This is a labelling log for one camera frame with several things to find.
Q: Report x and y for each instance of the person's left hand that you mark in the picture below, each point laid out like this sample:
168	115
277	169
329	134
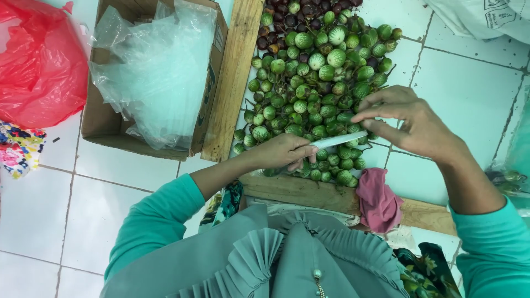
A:
275	152

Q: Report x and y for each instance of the person's right hand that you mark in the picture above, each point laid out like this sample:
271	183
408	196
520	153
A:
418	126

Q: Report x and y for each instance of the twisted clear plastic bag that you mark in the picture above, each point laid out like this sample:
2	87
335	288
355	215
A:
337	140

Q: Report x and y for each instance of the weathered wooden plank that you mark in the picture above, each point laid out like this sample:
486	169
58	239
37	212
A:
290	191

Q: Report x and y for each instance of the pile of green round eggplants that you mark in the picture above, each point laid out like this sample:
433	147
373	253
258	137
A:
319	82

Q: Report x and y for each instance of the long wooden plank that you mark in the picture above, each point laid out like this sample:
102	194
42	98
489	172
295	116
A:
232	82

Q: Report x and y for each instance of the pink cloth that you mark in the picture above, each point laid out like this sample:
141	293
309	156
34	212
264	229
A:
379	202

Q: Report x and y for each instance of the clear bag of eggplants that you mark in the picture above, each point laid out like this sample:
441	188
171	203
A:
517	178

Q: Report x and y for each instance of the grey-green pleated headscarf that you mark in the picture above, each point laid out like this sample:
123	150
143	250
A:
256	265

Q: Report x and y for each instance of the white printed sack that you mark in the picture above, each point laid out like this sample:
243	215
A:
484	16

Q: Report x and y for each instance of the pile of dark purple eggplants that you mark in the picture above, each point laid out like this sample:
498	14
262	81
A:
285	18

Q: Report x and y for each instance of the teal long-sleeved top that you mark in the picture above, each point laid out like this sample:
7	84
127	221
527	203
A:
157	223

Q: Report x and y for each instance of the pearl scarf pin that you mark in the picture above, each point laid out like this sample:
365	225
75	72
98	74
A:
319	283

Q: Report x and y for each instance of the heap of clear plastic bags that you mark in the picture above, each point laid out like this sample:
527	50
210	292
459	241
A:
157	78

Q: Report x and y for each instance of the brown cardboard box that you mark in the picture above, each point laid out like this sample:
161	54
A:
99	124

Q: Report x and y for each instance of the red plastic bag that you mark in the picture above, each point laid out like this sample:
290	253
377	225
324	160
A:
41	70

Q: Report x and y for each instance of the colourful floral cloth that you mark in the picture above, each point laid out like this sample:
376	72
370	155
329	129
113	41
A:
18	149

